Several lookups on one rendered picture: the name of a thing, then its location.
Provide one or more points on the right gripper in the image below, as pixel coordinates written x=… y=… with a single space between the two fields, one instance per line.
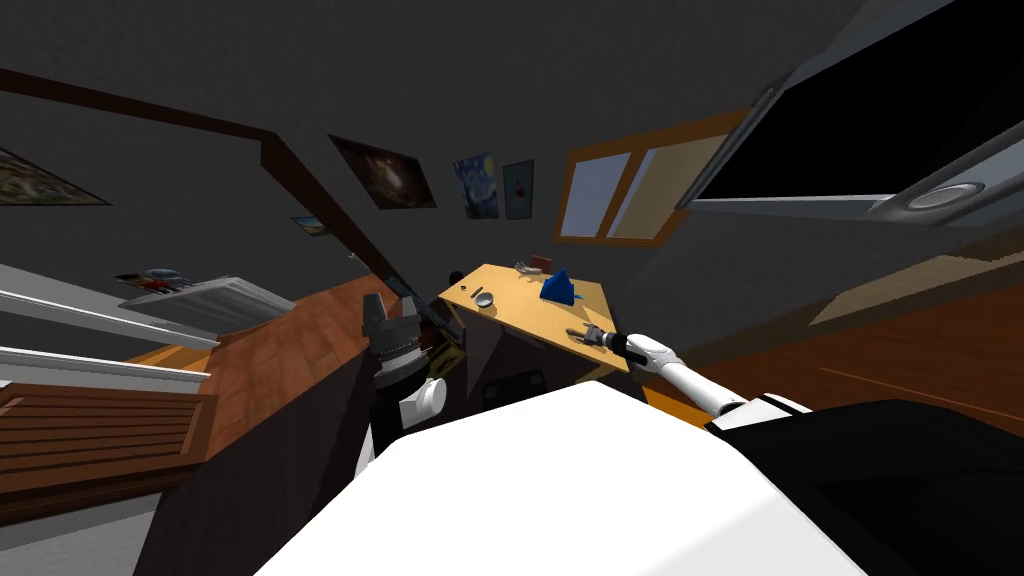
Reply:
x=600 y=336

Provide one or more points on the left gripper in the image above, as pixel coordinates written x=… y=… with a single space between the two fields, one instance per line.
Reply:
x=394 y=328

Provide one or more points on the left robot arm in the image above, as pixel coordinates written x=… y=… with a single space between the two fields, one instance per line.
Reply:
x=396 y=400

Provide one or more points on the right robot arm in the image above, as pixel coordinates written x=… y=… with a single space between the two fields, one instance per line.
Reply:
x=880 y=480

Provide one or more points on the blue angular object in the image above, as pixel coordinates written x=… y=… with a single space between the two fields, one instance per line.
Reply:
x=558 y=290

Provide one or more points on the light wooden table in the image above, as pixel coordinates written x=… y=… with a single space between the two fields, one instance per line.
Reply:
x=528 y=312

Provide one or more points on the red box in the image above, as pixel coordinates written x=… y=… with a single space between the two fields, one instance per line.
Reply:
x=542 y=263

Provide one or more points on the pale small object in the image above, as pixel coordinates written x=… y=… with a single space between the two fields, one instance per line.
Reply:
x=528 y=270

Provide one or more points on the small grey bowl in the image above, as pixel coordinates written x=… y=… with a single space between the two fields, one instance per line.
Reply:
x=484 y=300

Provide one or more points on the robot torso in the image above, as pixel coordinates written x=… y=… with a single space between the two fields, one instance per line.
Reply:
x=576 y=488

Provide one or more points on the wooden framed window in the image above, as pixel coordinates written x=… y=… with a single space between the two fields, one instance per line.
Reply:
x=640 y=188

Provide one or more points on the white shelf unit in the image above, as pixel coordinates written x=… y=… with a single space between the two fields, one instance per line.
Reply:
x=96 y=320

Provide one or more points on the brown wooden dresser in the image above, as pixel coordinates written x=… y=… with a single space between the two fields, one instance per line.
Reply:
x=88 y=448

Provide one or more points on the large black screen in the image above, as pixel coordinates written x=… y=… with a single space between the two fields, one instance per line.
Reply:
x=848 y=112

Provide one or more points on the small framed wall picture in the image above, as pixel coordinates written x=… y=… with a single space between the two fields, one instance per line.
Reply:
x=311 y=226

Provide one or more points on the dark galaxy wall picture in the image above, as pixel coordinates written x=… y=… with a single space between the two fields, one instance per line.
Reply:
x=388 y=174

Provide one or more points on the blue starry wall painting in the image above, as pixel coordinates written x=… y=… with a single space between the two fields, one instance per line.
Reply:
x=477 y=186

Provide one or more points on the teal wall picture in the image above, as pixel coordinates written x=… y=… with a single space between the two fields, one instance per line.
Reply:
x=518 y=190

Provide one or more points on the dark landscape wall picture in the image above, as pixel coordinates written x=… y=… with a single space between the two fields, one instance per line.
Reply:
x=36 y=186

